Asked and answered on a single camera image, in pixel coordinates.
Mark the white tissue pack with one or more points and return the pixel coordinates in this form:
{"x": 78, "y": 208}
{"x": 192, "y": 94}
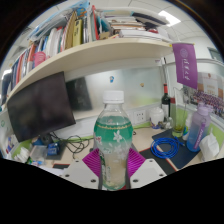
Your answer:
{"x": 209, "y": 148}

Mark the white lidded jar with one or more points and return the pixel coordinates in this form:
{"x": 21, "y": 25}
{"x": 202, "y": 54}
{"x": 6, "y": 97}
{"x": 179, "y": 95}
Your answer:
{"x": 156, "y": 117}

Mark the cream shelf with books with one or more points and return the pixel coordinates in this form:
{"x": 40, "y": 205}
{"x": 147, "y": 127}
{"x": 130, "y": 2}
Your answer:
{"x": 100, "y": 50}

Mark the black computer monitor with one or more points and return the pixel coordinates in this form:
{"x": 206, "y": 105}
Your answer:
{"x": 40, "y": 106}

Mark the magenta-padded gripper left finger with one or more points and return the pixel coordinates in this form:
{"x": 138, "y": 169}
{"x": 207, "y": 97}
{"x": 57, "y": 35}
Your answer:
{"x": 90, "y": 162}

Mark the green drinking glass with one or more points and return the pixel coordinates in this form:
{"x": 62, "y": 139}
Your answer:
{"x": 178, "y": 128}

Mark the green-labelled clear drink bottle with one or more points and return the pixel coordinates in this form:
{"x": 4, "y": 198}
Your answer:
{"x": 113, "y": 133}

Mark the small blue device box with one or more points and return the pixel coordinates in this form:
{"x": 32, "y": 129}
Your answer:
{"x": 53, "y": 149}

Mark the dark wine bottle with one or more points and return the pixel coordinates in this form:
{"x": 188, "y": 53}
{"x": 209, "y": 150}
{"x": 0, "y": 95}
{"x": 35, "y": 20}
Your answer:
{"x": 166, "y": 105}

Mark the white wall socket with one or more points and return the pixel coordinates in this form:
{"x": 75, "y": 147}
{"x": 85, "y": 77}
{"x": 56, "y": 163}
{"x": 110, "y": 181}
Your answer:
{"x": 140, "y": 116}

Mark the purple translucent water bottle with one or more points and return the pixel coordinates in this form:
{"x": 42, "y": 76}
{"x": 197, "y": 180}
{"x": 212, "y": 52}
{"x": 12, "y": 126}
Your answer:
{"x": 198, "y": 130}

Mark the black desk mat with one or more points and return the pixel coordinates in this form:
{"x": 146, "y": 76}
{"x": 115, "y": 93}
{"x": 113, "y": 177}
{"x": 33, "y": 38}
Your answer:
{"x": 186, "y": 156}

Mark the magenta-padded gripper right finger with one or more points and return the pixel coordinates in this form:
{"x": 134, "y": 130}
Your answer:
{"x": 136, "y": 162}

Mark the purple hanging pennant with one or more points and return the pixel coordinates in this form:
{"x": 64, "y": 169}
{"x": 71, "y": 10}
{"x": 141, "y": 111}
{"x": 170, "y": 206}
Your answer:
{"x": 185, "y": 65}

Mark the group photo poster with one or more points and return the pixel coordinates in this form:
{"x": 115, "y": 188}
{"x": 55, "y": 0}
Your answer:
{"x": 206, "y": 93}

